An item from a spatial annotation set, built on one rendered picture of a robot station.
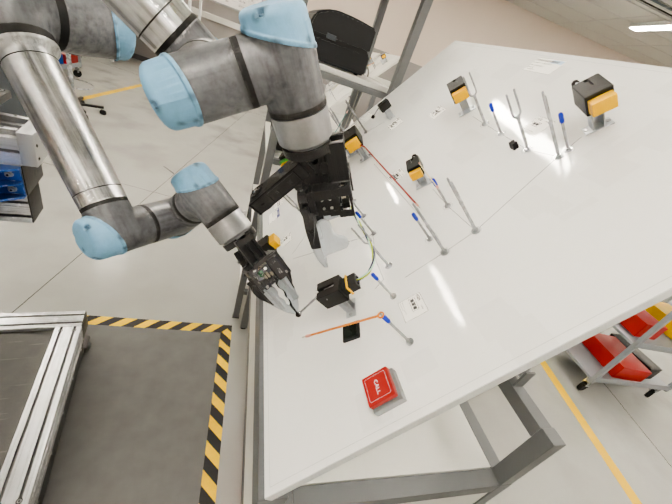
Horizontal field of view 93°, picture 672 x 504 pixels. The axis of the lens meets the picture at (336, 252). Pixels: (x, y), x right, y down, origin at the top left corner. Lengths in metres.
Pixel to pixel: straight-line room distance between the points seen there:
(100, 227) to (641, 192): 0.85
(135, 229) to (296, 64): 0.41
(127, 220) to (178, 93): 0.31
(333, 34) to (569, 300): 1.29
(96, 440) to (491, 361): 1.53
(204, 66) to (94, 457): 1.53
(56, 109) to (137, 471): 1.32
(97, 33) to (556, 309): 0.90
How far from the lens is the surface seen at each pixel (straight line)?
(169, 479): 1.65
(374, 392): 0.57
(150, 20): 0.53
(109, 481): 1.67
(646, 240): 0.62
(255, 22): 0.40
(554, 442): 0.93
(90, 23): 0.82
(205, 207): 0.64
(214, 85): 0.40
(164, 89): 0.41
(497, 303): 0.59
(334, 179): 0.47
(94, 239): 0.64
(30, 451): 1.52
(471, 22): 8.52
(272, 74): 0.40
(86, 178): 0.67
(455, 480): 0.98
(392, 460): 0.91
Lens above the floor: 1.54
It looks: 31 degrees down
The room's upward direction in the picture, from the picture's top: 21 degrees clockwise
